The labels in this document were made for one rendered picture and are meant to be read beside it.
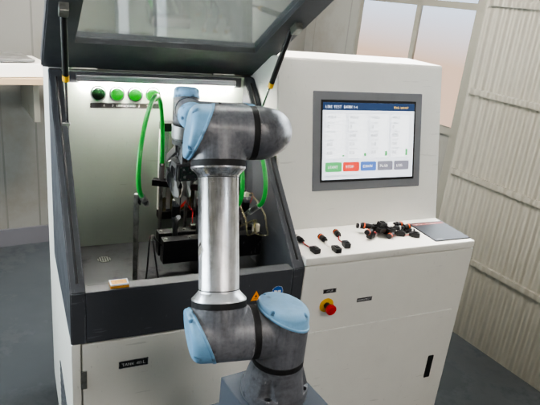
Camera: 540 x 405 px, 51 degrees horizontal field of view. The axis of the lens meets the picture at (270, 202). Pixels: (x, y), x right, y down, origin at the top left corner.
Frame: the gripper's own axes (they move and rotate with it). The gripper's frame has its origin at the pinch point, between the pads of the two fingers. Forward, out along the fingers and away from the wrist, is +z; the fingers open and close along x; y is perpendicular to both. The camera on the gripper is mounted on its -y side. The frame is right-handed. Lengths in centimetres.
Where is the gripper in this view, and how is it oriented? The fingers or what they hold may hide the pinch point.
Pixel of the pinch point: (179, 199)
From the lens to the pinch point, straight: 177.5
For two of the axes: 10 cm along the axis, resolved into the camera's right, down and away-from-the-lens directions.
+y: 4.0, 3.6, -8.4
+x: 9.1, -0.6, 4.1
